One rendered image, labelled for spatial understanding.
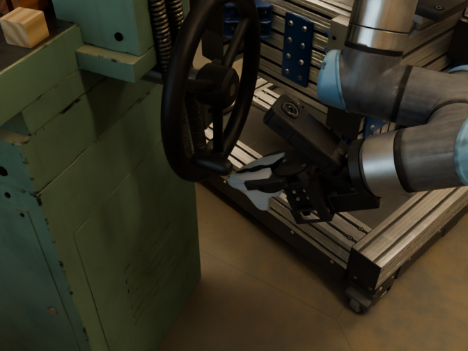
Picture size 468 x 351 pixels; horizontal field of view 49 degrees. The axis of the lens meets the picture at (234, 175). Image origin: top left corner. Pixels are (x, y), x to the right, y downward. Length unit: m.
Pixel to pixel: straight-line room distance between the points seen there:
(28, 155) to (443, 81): 0.53
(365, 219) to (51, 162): 0.90
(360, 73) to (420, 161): 0.15
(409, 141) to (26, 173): 0.49
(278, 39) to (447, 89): 0.76
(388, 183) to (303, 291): 0.93
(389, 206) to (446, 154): 0.91
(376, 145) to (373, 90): 0.09
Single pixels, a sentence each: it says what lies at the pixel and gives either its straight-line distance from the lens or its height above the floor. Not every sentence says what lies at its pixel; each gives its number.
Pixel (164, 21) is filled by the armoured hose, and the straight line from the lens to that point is 0.72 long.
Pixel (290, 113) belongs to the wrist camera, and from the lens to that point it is 0.63.
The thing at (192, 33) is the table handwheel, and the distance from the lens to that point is 0.64.
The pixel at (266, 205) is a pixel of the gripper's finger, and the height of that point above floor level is 0.70.
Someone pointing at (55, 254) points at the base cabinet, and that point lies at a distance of 0.86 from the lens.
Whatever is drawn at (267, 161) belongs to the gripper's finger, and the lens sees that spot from 0.71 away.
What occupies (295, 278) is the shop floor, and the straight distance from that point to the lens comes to 1.52.
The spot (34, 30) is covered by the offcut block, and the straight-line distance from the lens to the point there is 0.71.
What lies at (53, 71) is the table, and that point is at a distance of 0.73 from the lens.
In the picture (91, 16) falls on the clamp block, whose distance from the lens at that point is 0.74.
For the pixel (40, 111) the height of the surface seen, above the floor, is 0.82.
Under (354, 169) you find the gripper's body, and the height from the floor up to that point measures 0.82.
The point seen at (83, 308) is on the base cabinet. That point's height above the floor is 0.42.
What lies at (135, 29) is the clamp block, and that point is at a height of 0.91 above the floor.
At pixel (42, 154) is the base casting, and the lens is 0.75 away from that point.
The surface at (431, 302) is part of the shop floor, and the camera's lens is 1.57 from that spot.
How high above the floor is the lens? 1.21
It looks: 41 degrees down
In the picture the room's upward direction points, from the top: straight up
